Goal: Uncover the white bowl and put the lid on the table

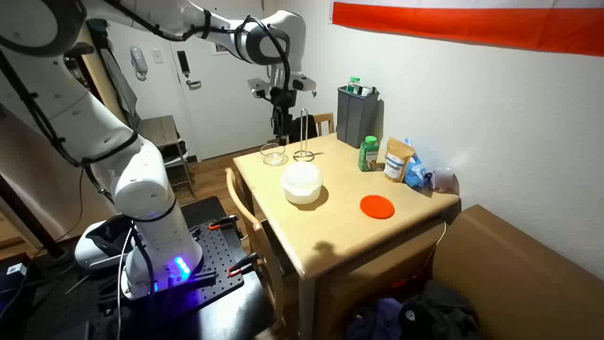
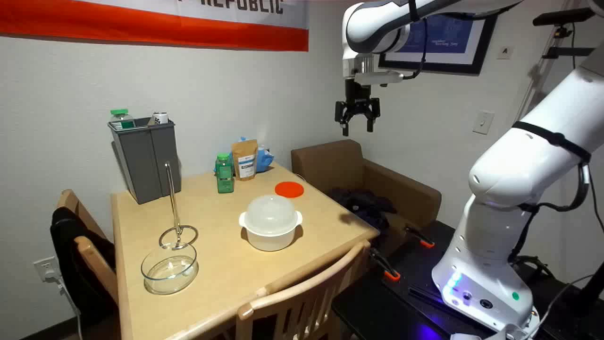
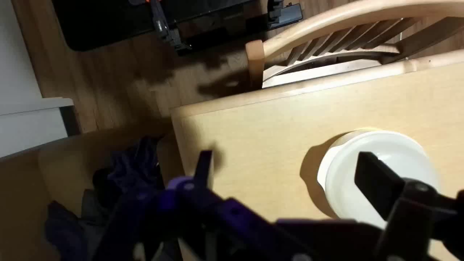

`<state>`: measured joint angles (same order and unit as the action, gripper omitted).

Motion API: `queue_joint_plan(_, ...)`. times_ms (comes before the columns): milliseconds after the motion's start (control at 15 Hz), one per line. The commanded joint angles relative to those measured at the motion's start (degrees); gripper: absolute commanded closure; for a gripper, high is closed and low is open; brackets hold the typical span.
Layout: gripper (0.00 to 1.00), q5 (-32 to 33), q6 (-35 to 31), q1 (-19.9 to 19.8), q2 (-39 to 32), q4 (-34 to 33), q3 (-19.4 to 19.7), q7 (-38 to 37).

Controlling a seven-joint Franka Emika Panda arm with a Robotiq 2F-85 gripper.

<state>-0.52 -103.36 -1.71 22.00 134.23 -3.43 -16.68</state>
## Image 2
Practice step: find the black camera stand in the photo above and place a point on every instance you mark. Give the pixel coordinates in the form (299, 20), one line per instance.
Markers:
(561, 43)

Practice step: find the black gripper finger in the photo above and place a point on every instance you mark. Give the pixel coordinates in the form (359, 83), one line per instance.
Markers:
(346, 128)
(371, 122)

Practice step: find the metal whisk utensil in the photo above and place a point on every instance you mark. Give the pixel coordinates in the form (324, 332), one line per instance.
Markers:
(178, 234)

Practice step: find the blue plastic bag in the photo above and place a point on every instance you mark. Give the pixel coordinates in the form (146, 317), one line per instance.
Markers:
(263, 158)

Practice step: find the wooden chair with black jacket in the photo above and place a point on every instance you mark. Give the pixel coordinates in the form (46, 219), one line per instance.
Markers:
(88, 268)

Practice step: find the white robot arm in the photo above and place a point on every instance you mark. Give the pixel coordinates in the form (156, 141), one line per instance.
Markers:
(475, 275)

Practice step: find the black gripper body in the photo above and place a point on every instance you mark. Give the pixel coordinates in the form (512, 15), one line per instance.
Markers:
(358, 100)

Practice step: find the brown armchair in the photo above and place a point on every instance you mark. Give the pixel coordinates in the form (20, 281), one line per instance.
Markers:
(341, 164)

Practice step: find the green plastic bottle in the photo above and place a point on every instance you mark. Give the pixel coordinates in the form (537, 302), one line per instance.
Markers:
(224, 172)

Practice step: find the orange round lid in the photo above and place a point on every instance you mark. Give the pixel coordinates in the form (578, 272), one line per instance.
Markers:
(290, 189)

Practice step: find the green capped bottle in bin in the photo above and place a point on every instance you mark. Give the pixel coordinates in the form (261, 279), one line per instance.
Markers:
(122, 117)

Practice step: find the orange white wall banner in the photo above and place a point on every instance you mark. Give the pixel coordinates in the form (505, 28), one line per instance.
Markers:
(259, 24)

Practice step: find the framed blue picture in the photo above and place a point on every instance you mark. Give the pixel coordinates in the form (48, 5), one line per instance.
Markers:
(444, 43)

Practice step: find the white light switch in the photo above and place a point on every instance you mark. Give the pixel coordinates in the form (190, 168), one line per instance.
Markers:
(484, 121)

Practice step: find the grey plastic bin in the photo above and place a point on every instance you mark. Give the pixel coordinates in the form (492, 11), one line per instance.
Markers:
(148, 156)

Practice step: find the pile of dark clothes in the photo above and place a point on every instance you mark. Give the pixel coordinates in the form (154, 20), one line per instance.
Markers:
(365, 204)

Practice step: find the brown paper pouch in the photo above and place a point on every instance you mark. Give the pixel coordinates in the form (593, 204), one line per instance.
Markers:
(244, 158)

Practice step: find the white bowl with handles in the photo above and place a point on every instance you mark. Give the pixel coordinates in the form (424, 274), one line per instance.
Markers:
(271, 234)

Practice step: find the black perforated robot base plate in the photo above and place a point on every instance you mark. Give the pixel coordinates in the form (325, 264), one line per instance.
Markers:
(410, 308)

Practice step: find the clear glass bowl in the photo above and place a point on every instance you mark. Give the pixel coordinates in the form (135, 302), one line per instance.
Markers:
(169, 270)

